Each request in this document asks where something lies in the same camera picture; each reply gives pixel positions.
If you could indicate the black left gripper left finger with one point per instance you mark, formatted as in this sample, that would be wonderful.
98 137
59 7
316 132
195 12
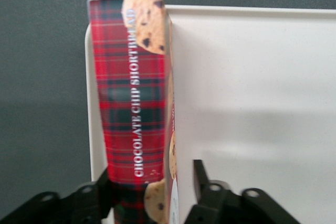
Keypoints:
65 205

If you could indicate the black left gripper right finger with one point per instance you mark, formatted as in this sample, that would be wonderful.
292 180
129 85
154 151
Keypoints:
225 205

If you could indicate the red plaid cookie box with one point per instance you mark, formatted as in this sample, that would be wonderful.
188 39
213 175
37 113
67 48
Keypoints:
134 98

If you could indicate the beige plastic tray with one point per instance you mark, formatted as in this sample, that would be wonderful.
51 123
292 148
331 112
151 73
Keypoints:
249 98

